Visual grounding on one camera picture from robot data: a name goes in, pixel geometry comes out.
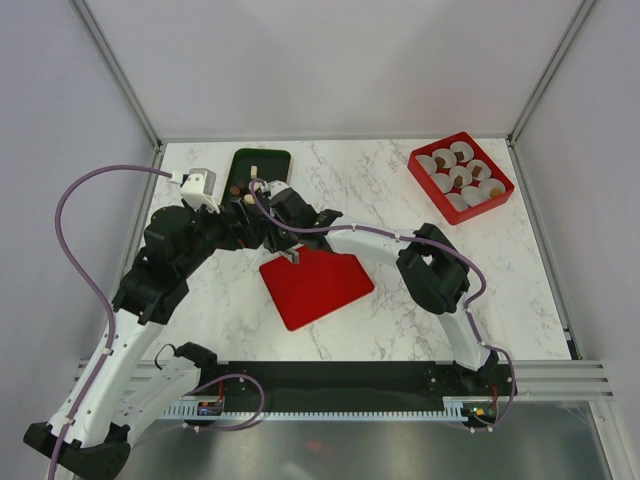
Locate red chocolate box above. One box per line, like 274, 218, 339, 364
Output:
408, 132, 515, 225

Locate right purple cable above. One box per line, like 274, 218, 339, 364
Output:
248, 179, 519, 436

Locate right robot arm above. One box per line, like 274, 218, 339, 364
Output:
252, 181, 499, 395

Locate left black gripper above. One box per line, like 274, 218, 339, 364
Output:
178, 197, 272, 277

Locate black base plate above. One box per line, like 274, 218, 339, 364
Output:
215, 361, 513, 412

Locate dark green tray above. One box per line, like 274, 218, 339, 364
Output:
221, 148, 292, 214

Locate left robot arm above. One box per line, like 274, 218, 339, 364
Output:
24, 200, 272, 479

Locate red box lid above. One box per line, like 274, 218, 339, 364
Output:
259, 247, 374, 332

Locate white cable duct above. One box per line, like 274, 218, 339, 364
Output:
159, 397, 499, 422

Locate metal tongs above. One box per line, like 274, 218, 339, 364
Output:
280, 248, 300, 265

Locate purple cable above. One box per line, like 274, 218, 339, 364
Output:
248, 179, 519, 436
43, 162, 184, 479

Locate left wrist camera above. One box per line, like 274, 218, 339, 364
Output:
179, 168, 219, 214

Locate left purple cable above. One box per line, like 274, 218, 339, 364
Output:
43, 162, 184, 479

